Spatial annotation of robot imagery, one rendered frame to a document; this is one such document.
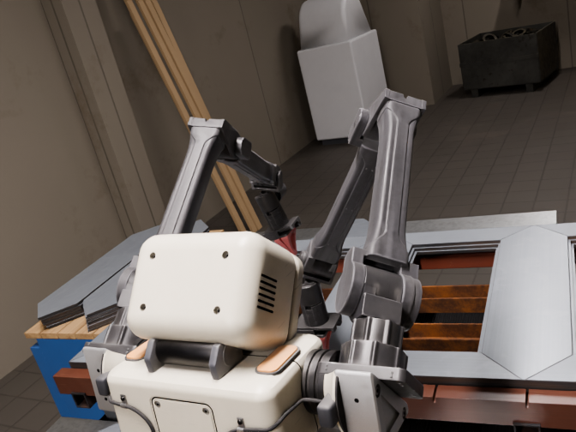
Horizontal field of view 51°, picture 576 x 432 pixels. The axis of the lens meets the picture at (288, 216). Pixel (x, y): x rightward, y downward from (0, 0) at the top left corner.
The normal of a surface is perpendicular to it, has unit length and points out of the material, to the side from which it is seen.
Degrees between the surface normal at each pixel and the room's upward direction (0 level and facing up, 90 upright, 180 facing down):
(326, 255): 108
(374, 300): 52
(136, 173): 90
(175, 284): 48
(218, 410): 82
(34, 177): 90
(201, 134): 38
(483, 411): 90
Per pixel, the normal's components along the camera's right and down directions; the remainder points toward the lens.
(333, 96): -0.48, 0.41
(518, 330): -0.24, -0.91
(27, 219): 0.87, -0.04
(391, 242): 0.24, -0.50
